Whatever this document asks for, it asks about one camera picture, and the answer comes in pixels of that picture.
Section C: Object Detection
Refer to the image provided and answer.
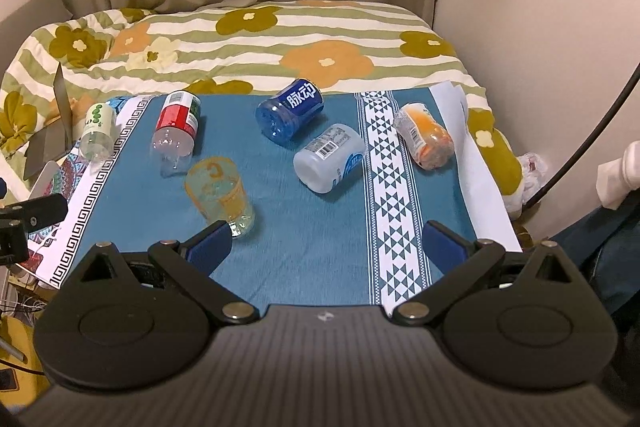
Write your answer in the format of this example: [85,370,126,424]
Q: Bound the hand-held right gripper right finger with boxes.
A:
[392,220,574,326]

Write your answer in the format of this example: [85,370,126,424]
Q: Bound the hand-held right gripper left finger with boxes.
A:
[67,219,259,324]

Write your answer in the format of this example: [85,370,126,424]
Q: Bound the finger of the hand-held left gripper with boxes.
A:
[0,193,69,229]

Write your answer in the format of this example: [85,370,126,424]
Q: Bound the clear cup with orange print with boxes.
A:
[184,157,257,241]

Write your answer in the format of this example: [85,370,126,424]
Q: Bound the clear cup with green dots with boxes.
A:
[77,102,119,163]

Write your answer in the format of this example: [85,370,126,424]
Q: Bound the orange and white plastic cup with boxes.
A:
[392,102,455,172]

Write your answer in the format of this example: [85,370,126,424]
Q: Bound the clear cup with red label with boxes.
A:
[150,90,203,178]

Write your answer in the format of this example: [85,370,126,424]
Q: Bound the white plastic cup with label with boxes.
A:
[292,123,368,194]

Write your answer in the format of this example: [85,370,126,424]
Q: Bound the blue plastic cup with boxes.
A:
[255,78,325,144]

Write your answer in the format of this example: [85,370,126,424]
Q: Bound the grey laptop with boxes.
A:
[22,62,76,180]

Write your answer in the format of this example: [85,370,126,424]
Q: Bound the blue patterned cloth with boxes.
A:
[25,82,524,308]

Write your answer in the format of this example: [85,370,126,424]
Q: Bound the yellow object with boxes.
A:
[0,311,49,394]

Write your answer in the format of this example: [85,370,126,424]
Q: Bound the white plastic bag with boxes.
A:
[501,152,551,223]

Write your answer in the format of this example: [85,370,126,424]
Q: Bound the person's blue jeans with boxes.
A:
[549,193,640,324]

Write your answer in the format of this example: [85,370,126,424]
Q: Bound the person's white sock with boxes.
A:
[597,141,640,210]

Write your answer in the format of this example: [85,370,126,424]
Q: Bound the grey headboard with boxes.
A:
[0,0,72,75]

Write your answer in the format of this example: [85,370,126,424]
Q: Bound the floral striped blanket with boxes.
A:
[0,0,524,210]

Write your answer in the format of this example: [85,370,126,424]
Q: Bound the black cable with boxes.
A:
[522,66,640,210]

